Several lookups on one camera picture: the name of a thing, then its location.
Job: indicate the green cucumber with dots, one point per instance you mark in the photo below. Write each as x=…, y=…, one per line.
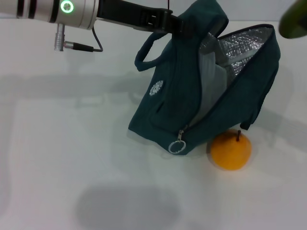
x=293, y=21

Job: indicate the orange pear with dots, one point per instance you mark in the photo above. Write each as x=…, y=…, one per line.
x=230, y=153

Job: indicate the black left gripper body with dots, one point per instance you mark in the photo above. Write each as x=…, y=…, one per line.
x=134, y=16

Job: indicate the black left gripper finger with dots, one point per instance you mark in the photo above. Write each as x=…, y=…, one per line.
x=182, y=27

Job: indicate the teal fabric lunch bag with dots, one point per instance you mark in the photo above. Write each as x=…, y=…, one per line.
x=168, y=100

